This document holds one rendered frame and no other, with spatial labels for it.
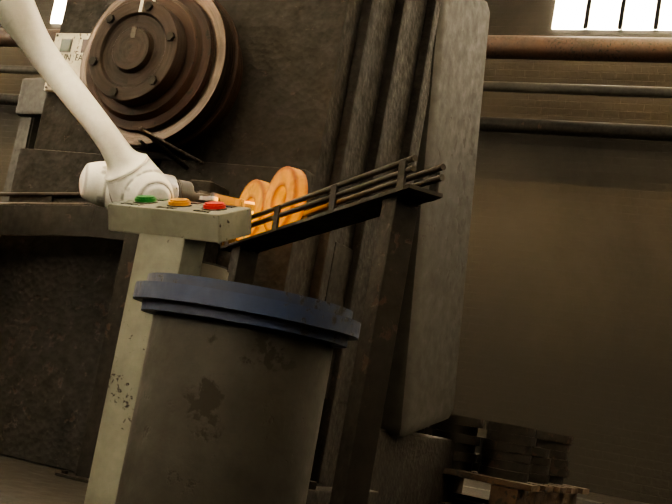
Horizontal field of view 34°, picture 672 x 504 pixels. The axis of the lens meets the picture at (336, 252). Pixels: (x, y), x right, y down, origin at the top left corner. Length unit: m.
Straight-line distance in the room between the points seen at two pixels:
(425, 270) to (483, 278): 5.42
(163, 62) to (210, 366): 1.60
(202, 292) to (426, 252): 2.21
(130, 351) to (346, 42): 1.32
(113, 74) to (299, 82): 0.49
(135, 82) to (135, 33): 0.13
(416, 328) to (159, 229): 1.72
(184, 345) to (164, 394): 0.07
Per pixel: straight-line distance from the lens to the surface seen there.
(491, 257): 9.02
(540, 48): 8.60
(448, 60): 3.65
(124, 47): 3.03
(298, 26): 3.07
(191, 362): 1.45
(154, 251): 1.99
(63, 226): 3.10
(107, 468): 1.99
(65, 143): 3.38
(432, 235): 3.62
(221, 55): 2.96
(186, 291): 1.44
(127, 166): 2.31
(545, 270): 8.88
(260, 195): 2.58
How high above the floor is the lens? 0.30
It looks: 8 degrees up
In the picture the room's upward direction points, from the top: 10 degrees clockwise
